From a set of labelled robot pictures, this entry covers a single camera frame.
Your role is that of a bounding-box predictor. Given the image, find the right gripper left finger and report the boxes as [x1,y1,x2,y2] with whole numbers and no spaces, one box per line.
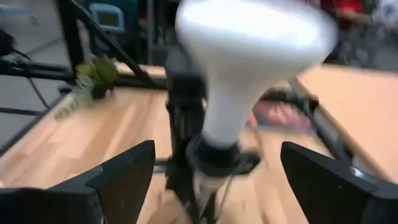
[0,139,156,224]

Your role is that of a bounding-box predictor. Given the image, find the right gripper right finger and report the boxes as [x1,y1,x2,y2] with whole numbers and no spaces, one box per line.
[279,141,398,224]

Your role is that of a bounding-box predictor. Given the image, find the light wooden desk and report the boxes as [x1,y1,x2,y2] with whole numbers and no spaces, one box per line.
[297,63,398,184]

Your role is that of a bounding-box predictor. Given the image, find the canyon sunset notebook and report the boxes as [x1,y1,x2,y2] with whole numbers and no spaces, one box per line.
[247,99,313,131]

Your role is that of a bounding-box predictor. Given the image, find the artificial succulent plant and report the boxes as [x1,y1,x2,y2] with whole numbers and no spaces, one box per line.
[54,55,121,121]

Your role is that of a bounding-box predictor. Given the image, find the light blue device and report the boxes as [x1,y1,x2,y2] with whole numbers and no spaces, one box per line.
[89,2,125,34]

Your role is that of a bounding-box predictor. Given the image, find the black aluminium frame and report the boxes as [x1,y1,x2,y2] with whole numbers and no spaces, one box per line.
[0,0,389,184]

